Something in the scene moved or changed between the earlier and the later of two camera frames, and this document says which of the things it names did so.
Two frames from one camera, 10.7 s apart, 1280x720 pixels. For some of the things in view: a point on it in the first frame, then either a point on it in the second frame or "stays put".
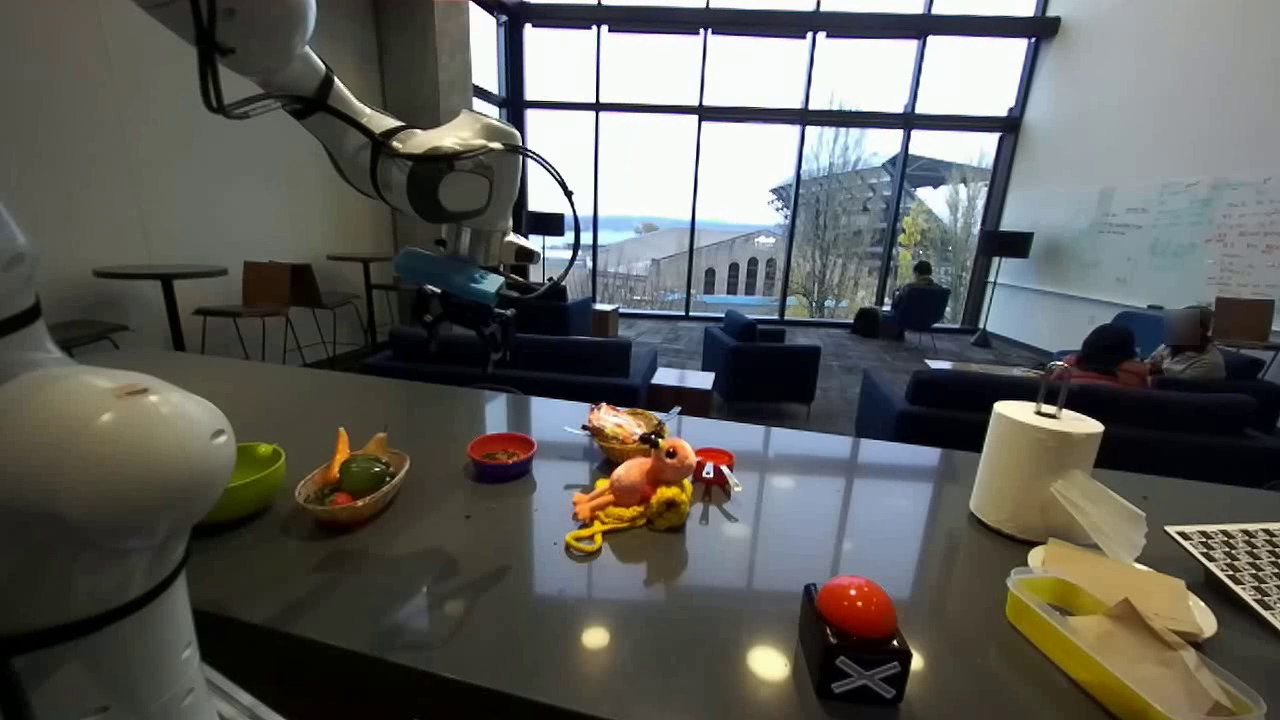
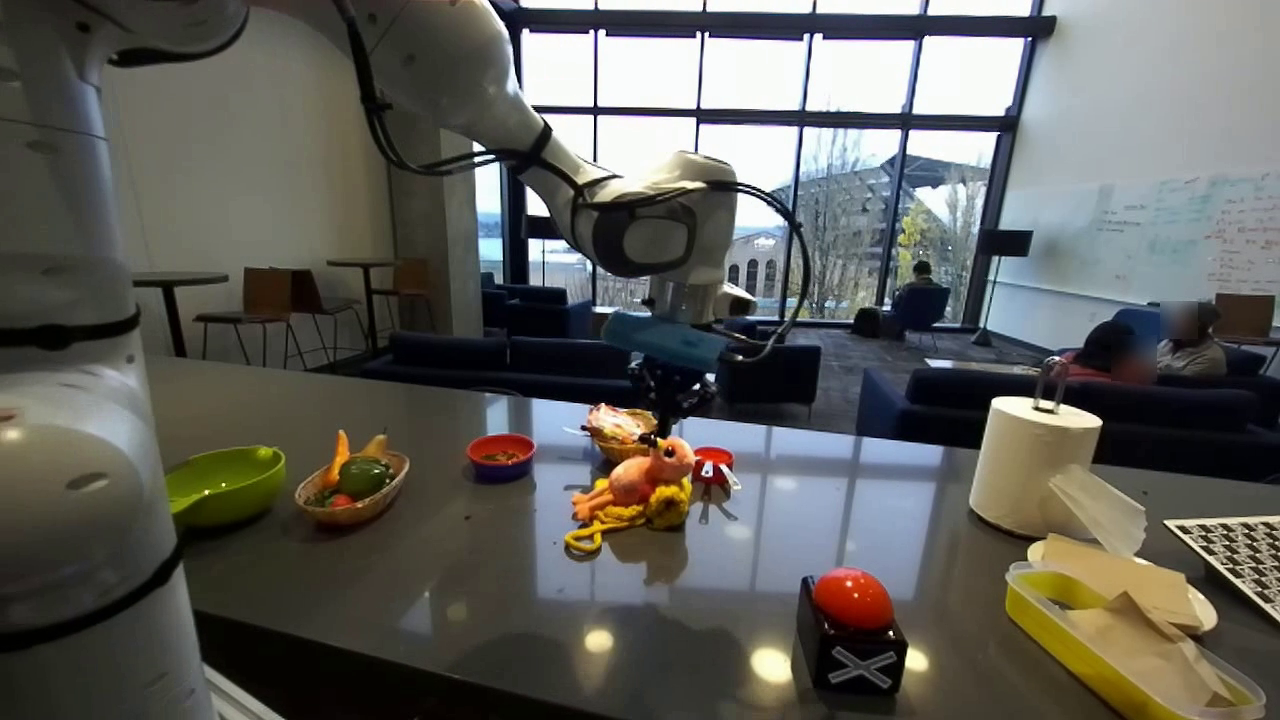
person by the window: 923,303 stays put
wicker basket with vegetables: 353,480 stays put
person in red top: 1107,360 stays put
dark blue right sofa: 1208,431 stays put
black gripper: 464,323 -> 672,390
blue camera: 441,270 -> 670,336
